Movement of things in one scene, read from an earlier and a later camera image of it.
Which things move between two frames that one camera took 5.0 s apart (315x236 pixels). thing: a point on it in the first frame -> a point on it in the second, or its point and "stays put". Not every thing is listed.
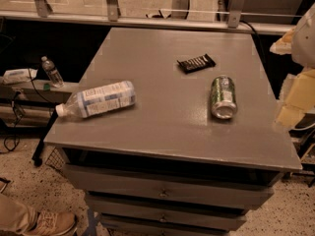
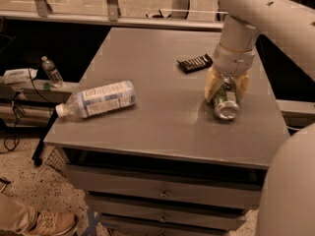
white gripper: [304, 43] -> [231, 63]
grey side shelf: [31, 103] stays put
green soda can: [223, 97] stays put
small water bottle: [54, 77] stays put
